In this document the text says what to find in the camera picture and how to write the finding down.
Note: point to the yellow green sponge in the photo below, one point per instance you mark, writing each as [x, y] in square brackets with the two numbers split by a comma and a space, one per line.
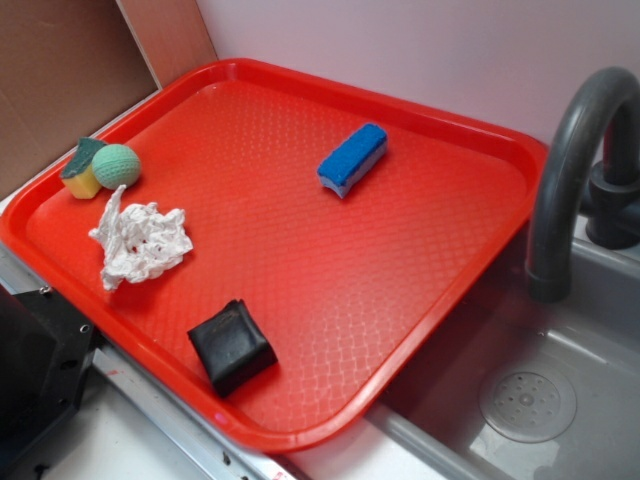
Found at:
[77, 175]

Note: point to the crumpled white paper towel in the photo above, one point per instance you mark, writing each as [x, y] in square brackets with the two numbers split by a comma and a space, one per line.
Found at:
[139, 243]

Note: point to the red plastic tray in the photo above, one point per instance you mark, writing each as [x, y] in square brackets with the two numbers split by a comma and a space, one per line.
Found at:
[344, 290]

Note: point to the round sink drain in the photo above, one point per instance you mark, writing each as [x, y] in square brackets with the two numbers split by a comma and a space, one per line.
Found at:
[527, 405]

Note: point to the green dimpled ball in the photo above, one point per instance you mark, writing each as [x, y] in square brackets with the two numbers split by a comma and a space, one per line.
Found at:
[115, 165]

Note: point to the grey plastic sink basin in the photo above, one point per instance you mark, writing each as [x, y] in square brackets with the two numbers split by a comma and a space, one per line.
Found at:
[591, 338]

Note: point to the blue sponge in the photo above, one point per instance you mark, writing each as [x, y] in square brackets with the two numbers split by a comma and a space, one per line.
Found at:
[346, 165]

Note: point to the grey curved faucet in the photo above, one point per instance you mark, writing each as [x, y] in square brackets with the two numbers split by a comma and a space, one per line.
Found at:
[592, 169]

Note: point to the brown cardboard panel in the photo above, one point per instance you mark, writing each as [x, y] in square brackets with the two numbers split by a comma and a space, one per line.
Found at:
[69, 67]

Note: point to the black folded rubber piece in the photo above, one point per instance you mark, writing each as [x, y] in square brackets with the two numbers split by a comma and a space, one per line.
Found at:
[232, 348]

